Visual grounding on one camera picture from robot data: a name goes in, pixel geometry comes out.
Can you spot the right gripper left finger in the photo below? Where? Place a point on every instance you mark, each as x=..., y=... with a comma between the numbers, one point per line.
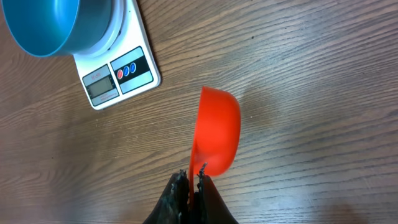
x=172, y=206

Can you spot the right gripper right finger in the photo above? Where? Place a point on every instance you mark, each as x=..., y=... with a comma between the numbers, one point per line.
x=209, y=205

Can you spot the orange measuring scoop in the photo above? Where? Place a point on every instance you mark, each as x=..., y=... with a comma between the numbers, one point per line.
x=216, y=135

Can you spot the white kitchen scale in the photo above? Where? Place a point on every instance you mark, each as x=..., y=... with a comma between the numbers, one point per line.
x=121, y=64

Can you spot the blue bowl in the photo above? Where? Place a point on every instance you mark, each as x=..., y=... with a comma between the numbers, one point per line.
x=45, y=28

